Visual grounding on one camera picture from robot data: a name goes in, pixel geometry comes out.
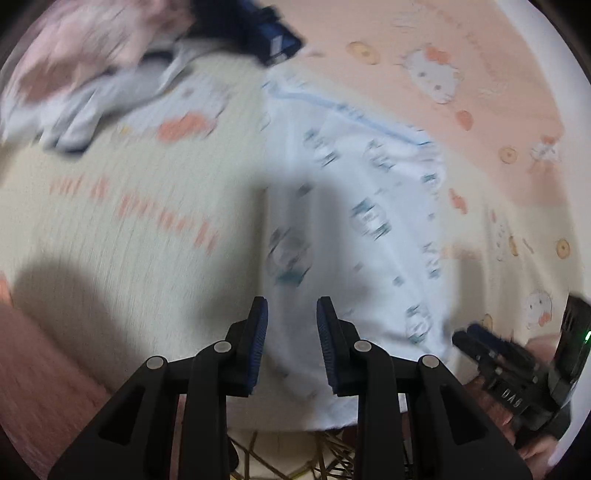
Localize white printed children's pants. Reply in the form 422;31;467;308
228;75;451;432

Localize navy blue garment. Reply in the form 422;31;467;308
189;0;304;67

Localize person's right hand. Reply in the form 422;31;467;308
461;336;574;478

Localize Hello Kitty blanket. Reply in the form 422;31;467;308
1;1;582;389

